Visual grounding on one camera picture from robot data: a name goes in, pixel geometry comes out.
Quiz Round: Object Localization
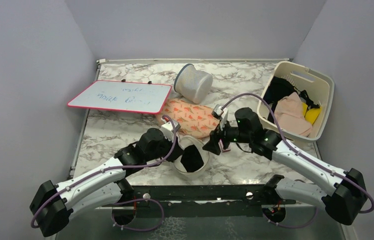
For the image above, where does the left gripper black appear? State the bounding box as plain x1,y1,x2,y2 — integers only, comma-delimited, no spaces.
145,133,185,163

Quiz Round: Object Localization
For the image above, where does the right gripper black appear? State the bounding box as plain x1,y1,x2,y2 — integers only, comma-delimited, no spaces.
203,116,252,155

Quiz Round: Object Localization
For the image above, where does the black bra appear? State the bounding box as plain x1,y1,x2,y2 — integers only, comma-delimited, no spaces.
180,145,204,173

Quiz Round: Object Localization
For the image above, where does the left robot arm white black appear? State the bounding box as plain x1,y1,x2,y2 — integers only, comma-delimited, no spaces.
29,125,182,237

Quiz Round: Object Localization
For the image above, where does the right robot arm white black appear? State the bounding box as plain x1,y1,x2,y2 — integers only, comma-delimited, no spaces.
202,106,368,226

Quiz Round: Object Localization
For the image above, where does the orange tulip print laundry bag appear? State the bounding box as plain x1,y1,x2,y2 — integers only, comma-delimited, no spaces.
156,98,219,139

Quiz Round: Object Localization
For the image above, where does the white cylindrical mesh laundry bag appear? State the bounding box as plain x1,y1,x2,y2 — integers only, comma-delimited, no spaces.
174,63,213,104

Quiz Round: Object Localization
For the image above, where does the cream plastic laundry basket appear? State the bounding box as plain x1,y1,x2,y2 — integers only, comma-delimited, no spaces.
257,61,335,142

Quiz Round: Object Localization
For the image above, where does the small red white card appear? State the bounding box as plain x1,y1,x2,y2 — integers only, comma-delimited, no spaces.
219,140,231,153

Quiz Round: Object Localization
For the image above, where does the pink framed whiteboard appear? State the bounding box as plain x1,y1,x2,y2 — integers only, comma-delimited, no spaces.
67,80,172,115

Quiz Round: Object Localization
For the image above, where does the pink garment in basket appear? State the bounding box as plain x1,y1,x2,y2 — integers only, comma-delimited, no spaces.
274,92,313,137

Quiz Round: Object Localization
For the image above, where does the black garment in basket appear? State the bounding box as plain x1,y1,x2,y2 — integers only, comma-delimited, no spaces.
264,76,320,112

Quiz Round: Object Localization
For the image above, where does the yellow garment in basket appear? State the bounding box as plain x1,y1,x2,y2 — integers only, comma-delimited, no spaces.
302,102,322,125

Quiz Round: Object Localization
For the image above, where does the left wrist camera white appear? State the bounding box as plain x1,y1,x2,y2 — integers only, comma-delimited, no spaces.
160,121,180,139

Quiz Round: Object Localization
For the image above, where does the black mounting rail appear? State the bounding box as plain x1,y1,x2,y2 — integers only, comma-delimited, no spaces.
105,184,296,218

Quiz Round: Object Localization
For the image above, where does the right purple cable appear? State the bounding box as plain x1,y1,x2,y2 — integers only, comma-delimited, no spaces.
220,92,374,229

